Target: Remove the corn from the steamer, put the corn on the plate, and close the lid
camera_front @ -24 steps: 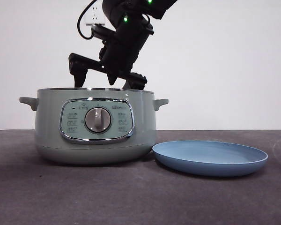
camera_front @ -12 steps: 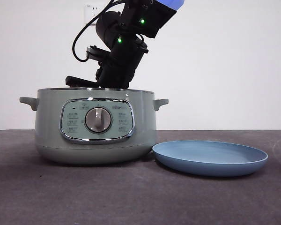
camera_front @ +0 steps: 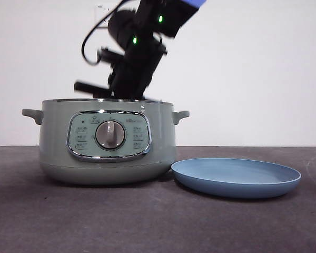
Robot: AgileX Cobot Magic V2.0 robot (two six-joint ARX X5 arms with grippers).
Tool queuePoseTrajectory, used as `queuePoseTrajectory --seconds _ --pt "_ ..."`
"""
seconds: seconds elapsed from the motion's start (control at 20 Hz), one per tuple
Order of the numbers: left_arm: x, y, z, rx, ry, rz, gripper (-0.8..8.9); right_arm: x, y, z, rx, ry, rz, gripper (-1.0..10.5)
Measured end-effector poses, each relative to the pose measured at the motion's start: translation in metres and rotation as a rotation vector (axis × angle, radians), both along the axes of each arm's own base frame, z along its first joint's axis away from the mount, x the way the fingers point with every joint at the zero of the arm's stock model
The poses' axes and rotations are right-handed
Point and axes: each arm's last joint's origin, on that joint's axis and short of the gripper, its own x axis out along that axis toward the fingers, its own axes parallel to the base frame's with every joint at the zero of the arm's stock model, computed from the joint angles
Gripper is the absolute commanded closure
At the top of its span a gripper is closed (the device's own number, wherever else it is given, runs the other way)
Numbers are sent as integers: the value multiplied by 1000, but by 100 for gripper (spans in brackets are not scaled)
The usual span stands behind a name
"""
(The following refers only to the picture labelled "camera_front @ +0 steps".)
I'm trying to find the pale green electric steamer pot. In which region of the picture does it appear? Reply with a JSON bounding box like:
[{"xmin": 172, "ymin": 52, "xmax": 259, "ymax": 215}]
[{"xmin": 21, "ymin": 98, "xmax": 190, "ymax": 186}]

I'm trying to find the white wall power socket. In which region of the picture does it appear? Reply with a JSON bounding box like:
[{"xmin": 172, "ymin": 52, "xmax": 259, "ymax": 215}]
[{"xmin": 94, "ymin": 5, "xmax": 110, "ymax": 28}]

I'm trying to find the blue round plate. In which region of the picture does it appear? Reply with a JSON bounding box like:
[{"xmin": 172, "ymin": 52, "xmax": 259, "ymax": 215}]
[{"xmin": 170, "ymin": 157, "xmax": 302, "ymax": 199}]

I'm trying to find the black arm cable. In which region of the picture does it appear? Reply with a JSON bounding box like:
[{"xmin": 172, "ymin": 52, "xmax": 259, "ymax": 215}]
[{"xmin": 81, "ymin": 0, "xmax": 127, "ymax": 66}]

